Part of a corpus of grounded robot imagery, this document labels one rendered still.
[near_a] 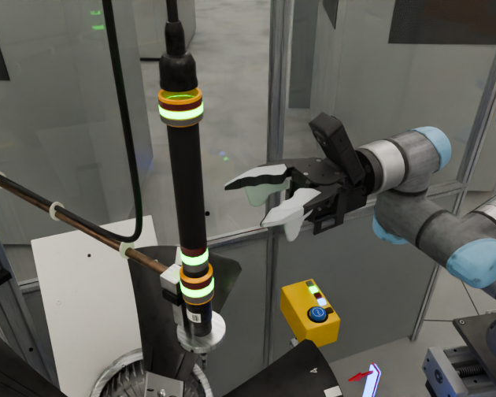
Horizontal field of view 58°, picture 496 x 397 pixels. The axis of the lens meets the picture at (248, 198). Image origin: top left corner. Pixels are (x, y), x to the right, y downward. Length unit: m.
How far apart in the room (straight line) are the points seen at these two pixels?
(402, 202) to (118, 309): 0.65
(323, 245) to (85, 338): 1.00
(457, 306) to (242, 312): 1.49
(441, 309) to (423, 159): 2.20
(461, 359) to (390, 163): 0.79
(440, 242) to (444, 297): 2.23
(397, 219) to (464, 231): 0.10
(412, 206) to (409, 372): 1.83
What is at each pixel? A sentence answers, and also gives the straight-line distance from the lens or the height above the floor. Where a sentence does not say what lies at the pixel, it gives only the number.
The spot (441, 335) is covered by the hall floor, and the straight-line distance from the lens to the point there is 2.73.
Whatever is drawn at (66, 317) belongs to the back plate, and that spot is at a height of 1.23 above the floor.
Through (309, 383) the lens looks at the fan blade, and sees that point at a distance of 0.94.
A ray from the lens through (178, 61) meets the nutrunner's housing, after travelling 0.43.
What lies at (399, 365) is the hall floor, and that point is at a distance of 2.53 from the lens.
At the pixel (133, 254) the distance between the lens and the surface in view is 0.67.
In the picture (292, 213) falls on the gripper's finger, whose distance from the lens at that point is 0.54.
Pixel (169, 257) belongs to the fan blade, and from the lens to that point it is 0.84.
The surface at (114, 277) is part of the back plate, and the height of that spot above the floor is 1.27.
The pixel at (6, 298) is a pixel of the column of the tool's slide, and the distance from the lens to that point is 1.36.
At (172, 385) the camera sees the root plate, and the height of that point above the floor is 1.27.
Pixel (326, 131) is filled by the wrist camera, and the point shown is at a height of 1.74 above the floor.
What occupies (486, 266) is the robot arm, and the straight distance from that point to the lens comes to 0.70.
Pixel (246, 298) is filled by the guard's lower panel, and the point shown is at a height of 0.68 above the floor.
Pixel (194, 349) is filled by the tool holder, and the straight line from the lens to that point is 0.65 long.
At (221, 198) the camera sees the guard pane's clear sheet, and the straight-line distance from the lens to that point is 1.44.
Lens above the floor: 1.98
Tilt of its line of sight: 35 degrees down
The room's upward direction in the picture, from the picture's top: straight up
